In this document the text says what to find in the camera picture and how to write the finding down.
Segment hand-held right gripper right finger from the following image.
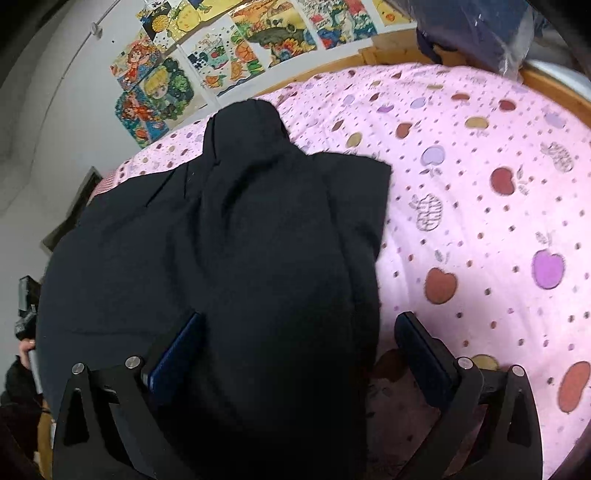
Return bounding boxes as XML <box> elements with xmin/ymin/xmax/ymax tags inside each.
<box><xmin>394</xmin><ymin>311</ymin><xmax>544</xmax><ymax>480</ymax></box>

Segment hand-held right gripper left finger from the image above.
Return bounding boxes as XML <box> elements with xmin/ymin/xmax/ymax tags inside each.
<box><xmin>53</xmin><ymin>311</ymin><xmax>206</xmax><ymax>480</ymax></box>

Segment black padded jacket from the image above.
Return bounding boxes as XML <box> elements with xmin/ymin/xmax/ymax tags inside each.
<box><xmin>36</xmin><ymin>98</ymin><xmax>393</xmax><ymax>480</ymax></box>

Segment person's left forearm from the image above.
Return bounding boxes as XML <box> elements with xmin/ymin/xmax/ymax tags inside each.
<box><xmin>0</xmin><ymin>360</ymin><xmax>47</xmax><ymax>467</ymax></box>

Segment blue clothes in plastic bag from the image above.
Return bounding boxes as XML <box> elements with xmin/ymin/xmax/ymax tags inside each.
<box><xmin>414</xmin><ymin>0</ymin><xmax>548</xmax><ymax>77</ymax></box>

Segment person's left hand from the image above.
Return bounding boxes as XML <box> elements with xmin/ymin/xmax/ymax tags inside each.
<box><xmin>18</xmin><ymin>339</ymin><xmax>38</xmax><ymax>370</ymax></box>

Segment red white patterned pillow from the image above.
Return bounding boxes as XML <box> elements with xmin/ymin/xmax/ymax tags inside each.
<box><xmin>88</xmin><ymin>167</ymin><xmax>122</xmax><ymax>204</ymax></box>

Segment pink apple print bed sheet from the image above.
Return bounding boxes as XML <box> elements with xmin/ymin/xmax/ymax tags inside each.
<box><xmin>88</xmin><ymin>62</ymin><xmax>591</xmax><ymax>480</ymax></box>

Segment group of drawn wall posters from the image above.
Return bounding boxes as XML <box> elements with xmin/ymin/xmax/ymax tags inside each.
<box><xmin>110</xmin><ymin>0</ymin><xmax>411</xmax><ymax>149</ymax></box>

